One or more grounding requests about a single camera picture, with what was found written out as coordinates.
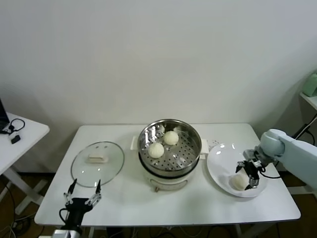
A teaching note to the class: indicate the cream electric cooker base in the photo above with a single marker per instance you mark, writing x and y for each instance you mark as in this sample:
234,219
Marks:
168,183

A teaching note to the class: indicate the scattered brown crumbs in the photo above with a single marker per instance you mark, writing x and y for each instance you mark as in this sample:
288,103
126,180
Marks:
215,143

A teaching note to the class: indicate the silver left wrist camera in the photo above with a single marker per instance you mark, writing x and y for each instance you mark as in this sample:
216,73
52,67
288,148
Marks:
61,234

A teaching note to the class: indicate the white round plate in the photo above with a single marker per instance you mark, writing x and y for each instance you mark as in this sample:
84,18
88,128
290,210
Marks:
220,166

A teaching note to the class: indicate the small black device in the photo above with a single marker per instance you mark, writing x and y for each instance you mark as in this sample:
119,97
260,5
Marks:
15,139

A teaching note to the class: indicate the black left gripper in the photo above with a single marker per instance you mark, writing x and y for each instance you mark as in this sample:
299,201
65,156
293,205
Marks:
78,208

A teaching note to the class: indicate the white steamed baozi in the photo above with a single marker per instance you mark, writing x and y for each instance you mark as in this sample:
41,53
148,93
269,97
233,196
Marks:
238,183
156,150
171,137

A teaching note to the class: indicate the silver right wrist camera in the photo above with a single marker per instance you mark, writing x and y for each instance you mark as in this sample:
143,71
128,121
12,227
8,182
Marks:
249,153

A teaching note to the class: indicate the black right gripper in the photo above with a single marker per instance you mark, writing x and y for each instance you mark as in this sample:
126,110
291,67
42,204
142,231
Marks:
255,166

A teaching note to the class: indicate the white table leg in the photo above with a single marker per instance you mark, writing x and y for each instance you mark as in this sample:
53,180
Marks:
237,231
90,233

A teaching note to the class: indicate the black laptop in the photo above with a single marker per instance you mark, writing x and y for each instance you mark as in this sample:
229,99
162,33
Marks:
3,116

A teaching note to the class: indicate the glass pot lid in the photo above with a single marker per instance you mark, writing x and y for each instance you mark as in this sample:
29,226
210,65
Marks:
81,171

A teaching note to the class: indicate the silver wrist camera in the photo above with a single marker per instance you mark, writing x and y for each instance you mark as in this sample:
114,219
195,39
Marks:
61,234
249,153

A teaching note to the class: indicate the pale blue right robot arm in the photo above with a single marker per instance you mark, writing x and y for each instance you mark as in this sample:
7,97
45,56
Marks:
292,153

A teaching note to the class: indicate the white side table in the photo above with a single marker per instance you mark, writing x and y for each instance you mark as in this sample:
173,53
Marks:
24,138

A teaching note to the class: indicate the pale green box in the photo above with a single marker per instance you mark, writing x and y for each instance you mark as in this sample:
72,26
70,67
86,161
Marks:
310,85

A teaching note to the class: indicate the white shelf unit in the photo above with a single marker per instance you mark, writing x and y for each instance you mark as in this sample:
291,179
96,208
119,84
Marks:
309,100

